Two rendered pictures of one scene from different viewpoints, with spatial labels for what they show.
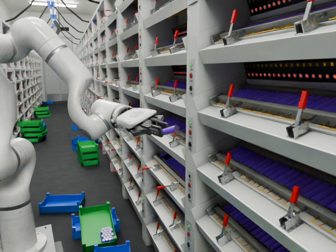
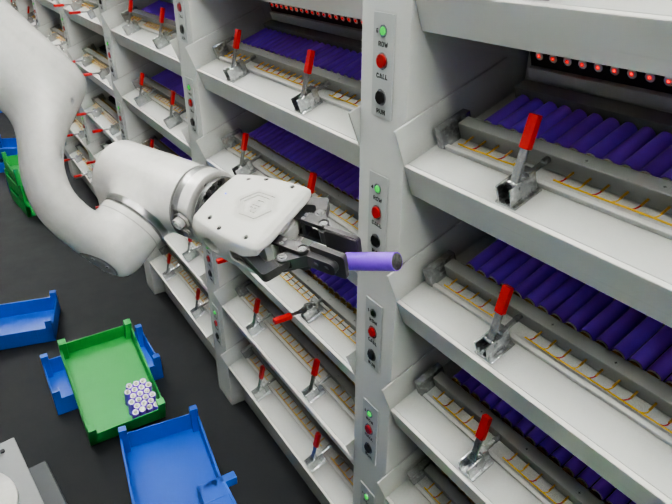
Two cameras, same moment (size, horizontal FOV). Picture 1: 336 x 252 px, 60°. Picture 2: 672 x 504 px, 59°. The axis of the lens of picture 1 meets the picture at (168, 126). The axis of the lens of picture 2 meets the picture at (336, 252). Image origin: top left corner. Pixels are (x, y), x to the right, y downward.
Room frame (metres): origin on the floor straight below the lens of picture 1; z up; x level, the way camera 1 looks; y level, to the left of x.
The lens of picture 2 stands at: (0.30, 0.14, 1.18)
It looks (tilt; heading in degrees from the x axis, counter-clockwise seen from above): 28 degrees down; 347
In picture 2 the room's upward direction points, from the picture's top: straight up
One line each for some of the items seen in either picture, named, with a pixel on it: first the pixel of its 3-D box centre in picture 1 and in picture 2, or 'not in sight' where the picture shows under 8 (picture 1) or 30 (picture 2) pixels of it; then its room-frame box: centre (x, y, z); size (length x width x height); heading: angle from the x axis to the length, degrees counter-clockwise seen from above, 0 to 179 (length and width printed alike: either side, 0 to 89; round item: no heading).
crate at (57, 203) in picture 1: (62, 201); (7, 322); (2.15, 0.83, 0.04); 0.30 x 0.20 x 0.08; 95
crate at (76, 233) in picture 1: (95, 222); (102, 366); (1.84, 0.50, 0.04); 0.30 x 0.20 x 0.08; 109
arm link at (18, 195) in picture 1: (14, 170); not in sight; (1.06, 0.58, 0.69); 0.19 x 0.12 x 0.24; 175
